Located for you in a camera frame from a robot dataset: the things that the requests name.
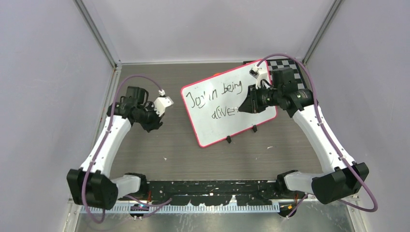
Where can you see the pink framed whiteboard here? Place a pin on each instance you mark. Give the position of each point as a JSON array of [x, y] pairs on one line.
[[208, 101]]

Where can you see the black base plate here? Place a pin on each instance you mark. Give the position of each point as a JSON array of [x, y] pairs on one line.
[[208, 192]]

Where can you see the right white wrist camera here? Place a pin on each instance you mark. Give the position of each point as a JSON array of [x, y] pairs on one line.
[[260, 74]]

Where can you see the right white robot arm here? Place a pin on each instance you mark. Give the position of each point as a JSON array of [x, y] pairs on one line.
[[341, 175]]

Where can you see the slotted cable duct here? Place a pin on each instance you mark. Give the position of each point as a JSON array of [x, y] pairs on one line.
[[174, 209]]

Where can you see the left black board clip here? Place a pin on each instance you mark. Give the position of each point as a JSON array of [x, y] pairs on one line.
[[228, 139]]

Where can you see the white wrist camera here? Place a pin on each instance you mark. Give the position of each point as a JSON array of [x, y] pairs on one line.
[[260, 74], [160, 105]]

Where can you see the black white checkerboard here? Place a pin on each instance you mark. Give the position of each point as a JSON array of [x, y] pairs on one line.
[[297, 83]]

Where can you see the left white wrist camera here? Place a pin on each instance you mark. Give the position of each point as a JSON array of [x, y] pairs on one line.
[[160, 105]]

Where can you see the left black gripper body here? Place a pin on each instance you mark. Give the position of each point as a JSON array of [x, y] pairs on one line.
[[149, 118]]

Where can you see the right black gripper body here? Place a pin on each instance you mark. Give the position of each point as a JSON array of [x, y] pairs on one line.
[[261, 98]]

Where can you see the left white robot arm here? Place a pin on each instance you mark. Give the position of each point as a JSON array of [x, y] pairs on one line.
[[91, 184]]

